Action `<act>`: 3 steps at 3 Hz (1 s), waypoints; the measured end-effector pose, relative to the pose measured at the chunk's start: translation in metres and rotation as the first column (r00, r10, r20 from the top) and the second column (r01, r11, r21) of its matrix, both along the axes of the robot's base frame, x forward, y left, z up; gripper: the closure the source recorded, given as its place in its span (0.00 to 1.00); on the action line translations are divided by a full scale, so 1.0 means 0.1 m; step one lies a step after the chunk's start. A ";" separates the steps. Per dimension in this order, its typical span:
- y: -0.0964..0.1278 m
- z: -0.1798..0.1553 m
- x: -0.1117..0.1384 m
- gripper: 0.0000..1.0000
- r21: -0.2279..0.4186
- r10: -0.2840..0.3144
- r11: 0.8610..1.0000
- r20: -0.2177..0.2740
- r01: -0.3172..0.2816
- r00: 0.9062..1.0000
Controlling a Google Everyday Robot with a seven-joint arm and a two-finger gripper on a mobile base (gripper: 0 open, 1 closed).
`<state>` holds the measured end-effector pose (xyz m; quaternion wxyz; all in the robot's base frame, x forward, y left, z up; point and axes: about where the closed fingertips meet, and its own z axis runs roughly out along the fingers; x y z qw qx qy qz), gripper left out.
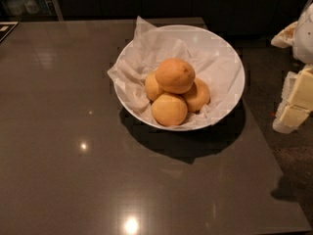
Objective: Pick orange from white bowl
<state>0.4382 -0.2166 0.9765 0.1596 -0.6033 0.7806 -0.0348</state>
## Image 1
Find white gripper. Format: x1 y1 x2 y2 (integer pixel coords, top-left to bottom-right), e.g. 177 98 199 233
271 4 313 134

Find orange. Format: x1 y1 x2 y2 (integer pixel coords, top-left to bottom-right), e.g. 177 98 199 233
156 58 196 94
183 78 210 113
145 71 163 101
152 93 188 126

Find white bowl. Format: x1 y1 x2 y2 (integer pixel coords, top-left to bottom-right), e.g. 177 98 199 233
113 23 246 132

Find white crumpled paper liner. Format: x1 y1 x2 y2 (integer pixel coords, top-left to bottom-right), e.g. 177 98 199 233
107 16 245 131

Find clear plastic containers on shelf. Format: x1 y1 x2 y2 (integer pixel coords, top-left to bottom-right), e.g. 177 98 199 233
0 0 56 17

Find black and white mat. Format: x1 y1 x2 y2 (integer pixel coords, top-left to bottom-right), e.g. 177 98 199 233
0 22 19 43

